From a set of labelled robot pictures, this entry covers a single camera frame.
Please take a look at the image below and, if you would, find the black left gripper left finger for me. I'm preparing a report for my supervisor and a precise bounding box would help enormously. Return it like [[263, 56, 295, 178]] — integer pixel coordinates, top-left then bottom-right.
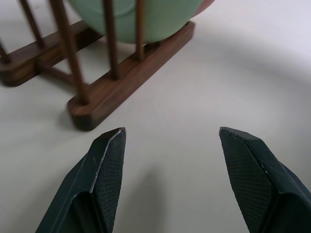
[[35, 127, 127, 233]]

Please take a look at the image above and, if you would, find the green plate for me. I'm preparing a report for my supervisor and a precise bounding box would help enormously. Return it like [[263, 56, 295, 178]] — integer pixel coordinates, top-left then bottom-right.
[[66, 0, 205, 45]]

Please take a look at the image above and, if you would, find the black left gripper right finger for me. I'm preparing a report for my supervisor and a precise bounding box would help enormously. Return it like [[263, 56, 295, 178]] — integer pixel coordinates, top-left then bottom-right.
[[219, 126, 311, 233]]

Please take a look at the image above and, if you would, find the wooden dish rack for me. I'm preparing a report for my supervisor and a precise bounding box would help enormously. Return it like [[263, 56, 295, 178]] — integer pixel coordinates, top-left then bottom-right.
[[0, 0, 196, 132]]

